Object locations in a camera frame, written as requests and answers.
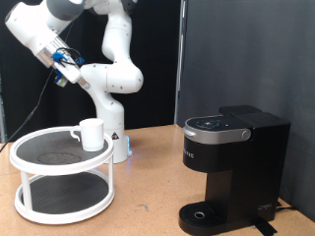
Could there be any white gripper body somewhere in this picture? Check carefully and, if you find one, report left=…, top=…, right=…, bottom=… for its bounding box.
left=60, top=61, right=83, bottom=85

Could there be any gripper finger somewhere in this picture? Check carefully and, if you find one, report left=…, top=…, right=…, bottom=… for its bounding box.
left=78, top=78, right=92, bottom=91

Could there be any white mug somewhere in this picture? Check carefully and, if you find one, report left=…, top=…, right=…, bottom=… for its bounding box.
left=69, top=117, right=105, bottom=152

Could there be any black Keurig coffee machine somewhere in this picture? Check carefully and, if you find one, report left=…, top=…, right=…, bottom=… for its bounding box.
left=178, top=104, right=291, bottom=236

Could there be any black curtain backdrop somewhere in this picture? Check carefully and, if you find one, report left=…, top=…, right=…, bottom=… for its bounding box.
left=0, top=0, right=181, bottom=144

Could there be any white two-tier turntable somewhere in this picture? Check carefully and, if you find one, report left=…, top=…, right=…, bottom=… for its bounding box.
left=9, top=126, right=116, bottom=225

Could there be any dark gray panel board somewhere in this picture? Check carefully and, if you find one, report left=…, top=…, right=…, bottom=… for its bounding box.
left=178, top=0, right=315, bottom=222

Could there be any black tape strip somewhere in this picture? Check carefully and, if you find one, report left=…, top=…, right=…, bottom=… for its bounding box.
left=252, top=215, right=279, bottom=236

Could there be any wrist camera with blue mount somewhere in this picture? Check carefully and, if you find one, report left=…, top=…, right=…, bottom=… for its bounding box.
left=52, top=51, right=86, bottom=89

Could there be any black camera cable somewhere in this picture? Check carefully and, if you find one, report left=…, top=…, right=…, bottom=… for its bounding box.
left=0, top=21, right=83, bottom=153

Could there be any black power cord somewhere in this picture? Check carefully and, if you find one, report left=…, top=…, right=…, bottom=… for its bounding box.
left=276, top=200, right=298, bottom=211

